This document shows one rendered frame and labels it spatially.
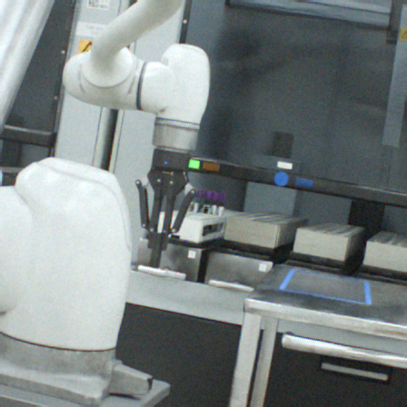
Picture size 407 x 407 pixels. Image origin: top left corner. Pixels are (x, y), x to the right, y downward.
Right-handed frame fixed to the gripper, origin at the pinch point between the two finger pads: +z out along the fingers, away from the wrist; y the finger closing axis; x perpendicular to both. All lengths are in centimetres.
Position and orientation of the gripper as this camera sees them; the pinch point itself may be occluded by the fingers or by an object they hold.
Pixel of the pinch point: (156, 250)
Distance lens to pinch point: 222.6
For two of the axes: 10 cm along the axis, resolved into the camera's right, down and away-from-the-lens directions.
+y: -9.7, -1.7, 2.0
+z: -1.6, 9.9, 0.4
